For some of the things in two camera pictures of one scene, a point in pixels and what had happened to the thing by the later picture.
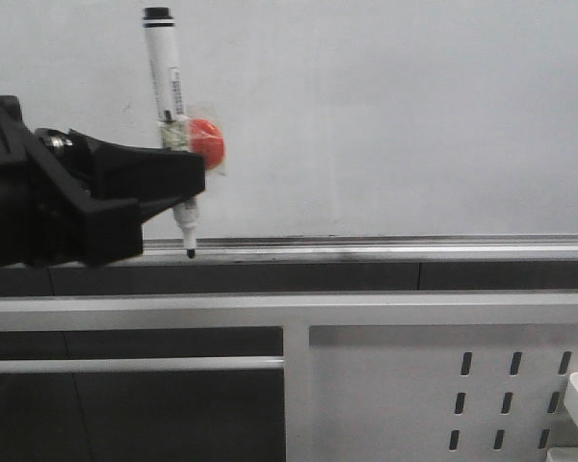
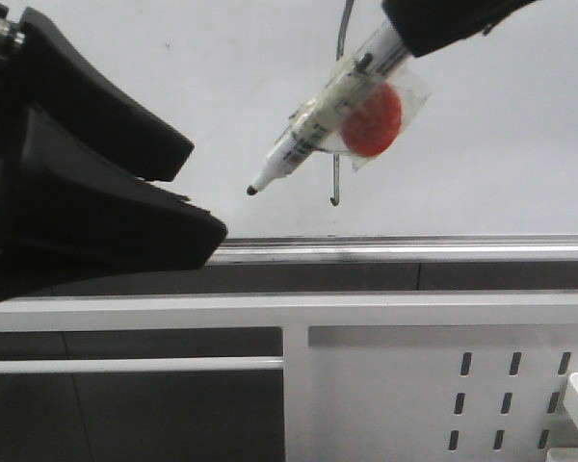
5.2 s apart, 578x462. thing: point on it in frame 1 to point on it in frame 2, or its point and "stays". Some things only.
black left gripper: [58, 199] to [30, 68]
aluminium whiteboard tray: [282, 249] stays
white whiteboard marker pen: [173, 124] to [380, 56]
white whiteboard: [341, 117] stays
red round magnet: [206, 138] to [372, 121]
